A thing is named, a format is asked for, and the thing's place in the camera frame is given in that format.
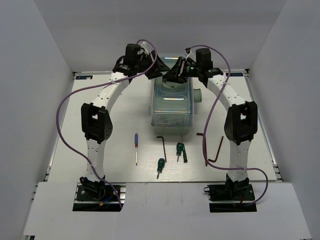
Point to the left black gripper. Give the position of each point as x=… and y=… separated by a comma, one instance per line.
x=159, y=66

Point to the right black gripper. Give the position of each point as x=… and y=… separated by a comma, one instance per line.
x=176, y=75

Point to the green plastic toolbox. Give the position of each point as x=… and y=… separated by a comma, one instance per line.
x=172, y=107

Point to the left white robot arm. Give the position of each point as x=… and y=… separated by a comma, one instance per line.
x=96, y=122

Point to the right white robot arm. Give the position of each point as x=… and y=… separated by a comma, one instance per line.
x=241, y=123

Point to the large hex key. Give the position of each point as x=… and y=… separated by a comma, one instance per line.
x=204, y=147

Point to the long hex key left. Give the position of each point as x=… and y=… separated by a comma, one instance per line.
x=163, y=145

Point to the green stubby screwdriver upper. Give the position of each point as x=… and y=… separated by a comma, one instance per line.
x=179, y=149

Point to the green stubby screwdriver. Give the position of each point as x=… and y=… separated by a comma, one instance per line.
x=179, y=149
x=160, y=166

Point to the blue red precision screwdriver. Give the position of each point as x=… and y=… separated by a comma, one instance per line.
x=136, y=143

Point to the dark green slim screwdriver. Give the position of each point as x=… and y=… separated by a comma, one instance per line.
x=185, y=159

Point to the green stubby screwdriver lower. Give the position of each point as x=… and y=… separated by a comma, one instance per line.
x=160, y=166

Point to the angled hex key right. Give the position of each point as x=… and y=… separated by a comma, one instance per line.
x=218, y=151

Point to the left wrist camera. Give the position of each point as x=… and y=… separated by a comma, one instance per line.
x=147, y=47

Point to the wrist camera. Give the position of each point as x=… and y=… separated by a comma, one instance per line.
x=189, y=54
x=147, y=47

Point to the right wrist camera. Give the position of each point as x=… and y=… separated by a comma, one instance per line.
x=189, y=54

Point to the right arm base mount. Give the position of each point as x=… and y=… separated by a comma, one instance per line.
x=221, y=201

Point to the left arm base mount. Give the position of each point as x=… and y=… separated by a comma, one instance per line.
x=86, y=200

